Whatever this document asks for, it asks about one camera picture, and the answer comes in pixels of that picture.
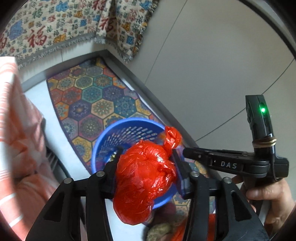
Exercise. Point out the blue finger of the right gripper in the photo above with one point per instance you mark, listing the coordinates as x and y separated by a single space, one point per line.
196 154

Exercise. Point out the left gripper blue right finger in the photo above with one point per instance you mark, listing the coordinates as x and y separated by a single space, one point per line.
183 170

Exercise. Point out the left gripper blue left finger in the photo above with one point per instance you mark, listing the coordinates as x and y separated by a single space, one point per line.
110 170

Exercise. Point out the red plastic bag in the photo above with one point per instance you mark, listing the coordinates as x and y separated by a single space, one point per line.
144 173

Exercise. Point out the blue plastic trash basket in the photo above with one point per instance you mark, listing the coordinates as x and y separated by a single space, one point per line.
123 134

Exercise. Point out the white kitchen cabinets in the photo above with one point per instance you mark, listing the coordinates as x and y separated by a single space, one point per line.
201 58

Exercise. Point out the person right hand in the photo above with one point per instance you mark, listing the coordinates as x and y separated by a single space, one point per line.
282 203

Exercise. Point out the colourful hexagon floor mat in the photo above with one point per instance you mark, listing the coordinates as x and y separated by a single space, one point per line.
87 99

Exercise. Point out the striped orange white tablecloth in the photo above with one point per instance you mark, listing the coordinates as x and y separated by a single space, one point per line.
27 181

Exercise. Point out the patterned fu character blanket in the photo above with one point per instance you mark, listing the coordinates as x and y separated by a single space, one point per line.
40 28

